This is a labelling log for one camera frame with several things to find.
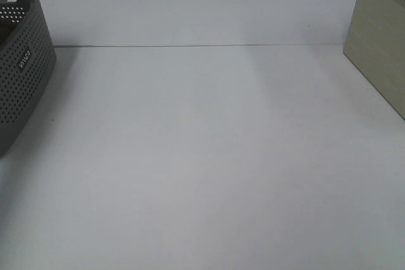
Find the grey perforated plastic basket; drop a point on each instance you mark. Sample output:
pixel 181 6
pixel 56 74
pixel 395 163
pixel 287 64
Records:
pixel 28 59

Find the beige storage box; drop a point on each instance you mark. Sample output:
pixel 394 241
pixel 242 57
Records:
pixel 375 46

